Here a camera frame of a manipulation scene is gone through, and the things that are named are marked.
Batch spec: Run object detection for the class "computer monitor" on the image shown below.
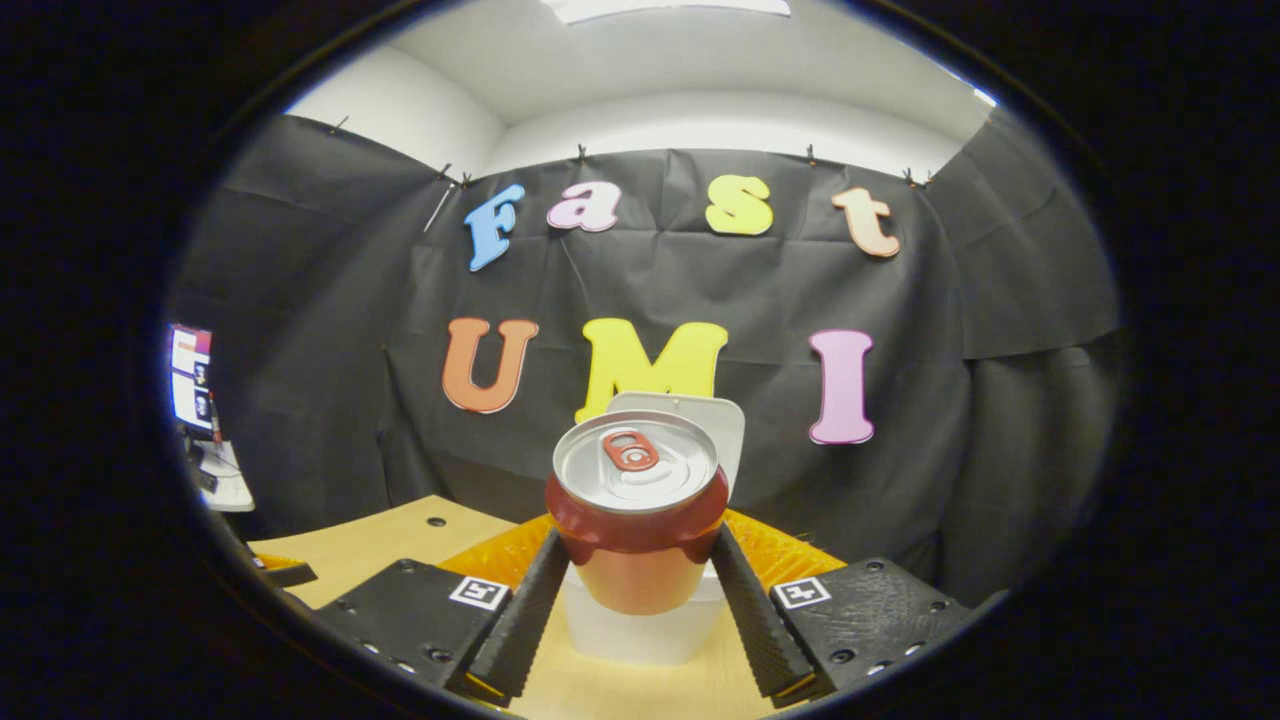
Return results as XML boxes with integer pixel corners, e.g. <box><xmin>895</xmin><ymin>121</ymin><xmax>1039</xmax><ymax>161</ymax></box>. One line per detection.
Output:
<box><xmin>168</xmin><ymin>322</ymin><xmax>215</xmax><ymax>433</ymax></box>

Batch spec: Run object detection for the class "ceiling light panel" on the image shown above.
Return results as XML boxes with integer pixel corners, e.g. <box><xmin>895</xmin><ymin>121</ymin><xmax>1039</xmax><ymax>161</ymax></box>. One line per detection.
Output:
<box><xmin>540</xmin><ymin>0</ymin><xmax>793</xmax><ymax>25</ymax></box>

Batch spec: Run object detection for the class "white desktop garbage bin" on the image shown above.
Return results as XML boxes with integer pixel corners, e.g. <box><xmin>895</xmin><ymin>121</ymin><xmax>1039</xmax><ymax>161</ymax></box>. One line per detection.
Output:
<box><xmin>558</xmin><ymin>392</ymin><xmax>747</xmax><ymax>668</ymax></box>

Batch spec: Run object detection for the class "wooden desktop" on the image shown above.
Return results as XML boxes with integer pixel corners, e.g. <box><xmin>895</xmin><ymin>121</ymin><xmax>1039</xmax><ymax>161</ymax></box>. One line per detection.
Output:
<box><xmin>248</xmin><ymin>495</ymin><xmax>791</xmax><ymax>720</ymax></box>

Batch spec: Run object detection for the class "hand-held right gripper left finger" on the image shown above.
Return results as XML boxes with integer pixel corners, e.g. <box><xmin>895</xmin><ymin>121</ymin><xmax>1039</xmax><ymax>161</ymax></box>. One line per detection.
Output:
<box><xmin>315</xmin><ymin>513</ymin><xmax>573</xmax><ymax>701</ymax></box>

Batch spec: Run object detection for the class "white side table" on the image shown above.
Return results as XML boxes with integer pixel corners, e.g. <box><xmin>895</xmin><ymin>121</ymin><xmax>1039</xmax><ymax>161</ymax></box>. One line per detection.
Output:
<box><xmin>188</xmin><ymin>438</ymin><xmax>256</xmax><ymax>513</ymax></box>

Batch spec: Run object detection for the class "black backdrop cloth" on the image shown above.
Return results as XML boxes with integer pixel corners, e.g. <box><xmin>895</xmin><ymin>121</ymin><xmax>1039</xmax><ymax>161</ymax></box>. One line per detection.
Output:
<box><xmin>175</xmin><ymin>110</ymin><xmax>1121</xmax><ymax>606</ymax></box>

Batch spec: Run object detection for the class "red pop can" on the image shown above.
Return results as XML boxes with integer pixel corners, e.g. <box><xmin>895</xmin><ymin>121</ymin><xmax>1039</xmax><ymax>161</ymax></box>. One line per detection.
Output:
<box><xmin>545</xmin><ymin>408</ymin><xmax>730</xmax><ymax>616</ymax></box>

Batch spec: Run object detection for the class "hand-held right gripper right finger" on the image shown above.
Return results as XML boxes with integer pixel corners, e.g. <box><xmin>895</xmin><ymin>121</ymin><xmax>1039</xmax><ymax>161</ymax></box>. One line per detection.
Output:
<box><xmin>710</xmin><ymin>508</ymin><xmax>979</xmax><ymax>706</ymax></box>

